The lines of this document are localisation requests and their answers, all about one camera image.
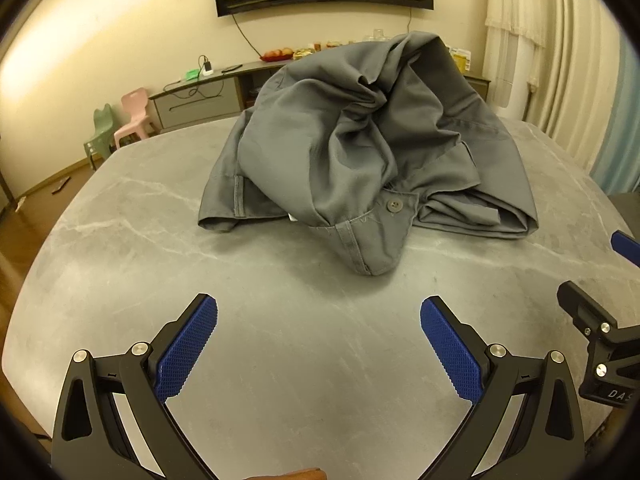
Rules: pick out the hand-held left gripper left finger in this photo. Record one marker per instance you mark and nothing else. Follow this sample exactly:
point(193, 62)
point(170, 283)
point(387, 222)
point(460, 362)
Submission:
point(187, 345)

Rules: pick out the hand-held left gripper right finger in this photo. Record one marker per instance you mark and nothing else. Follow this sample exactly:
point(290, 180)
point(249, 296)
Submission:
point(452, 355)

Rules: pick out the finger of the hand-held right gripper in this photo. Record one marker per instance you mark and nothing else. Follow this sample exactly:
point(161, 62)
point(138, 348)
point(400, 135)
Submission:
point(627, 247)
point(582, 310)

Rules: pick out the grey pants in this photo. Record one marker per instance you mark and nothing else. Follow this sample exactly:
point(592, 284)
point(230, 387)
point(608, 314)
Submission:
point(350, 135)

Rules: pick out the person's left hand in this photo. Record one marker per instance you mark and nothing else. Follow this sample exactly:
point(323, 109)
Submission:
point(285, 475)

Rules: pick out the light blue curtain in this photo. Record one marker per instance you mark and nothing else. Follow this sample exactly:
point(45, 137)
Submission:
point(625, 135)

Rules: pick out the white standing air conditioner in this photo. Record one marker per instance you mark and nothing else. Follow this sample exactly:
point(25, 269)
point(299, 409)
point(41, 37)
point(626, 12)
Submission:
point(512, 85)

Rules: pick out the dark item on floor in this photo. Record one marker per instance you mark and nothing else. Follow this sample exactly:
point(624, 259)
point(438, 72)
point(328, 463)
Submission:
point(61, 186)

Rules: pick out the green plastic child chair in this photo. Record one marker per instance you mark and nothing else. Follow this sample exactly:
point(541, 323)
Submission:
point(102, 132)

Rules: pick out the pink plastic child chair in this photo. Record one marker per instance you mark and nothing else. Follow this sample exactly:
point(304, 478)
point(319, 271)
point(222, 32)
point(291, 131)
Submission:
point(135, 120)

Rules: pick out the long grey television cabinet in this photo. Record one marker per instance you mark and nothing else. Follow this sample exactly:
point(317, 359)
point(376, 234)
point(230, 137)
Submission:
point(195, 102)

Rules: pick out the yellow box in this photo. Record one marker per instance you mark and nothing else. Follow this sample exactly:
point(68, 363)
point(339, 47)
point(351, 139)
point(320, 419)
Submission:
point(462, 59)

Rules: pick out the white charger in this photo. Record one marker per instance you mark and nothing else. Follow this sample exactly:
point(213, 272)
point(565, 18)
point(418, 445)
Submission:
point(208, 67)

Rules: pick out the black remote control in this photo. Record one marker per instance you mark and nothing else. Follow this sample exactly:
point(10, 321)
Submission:
point(232, 67)

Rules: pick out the red plate of fruit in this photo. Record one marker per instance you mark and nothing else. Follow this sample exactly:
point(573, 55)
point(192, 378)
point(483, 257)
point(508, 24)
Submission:
point(277, 55)

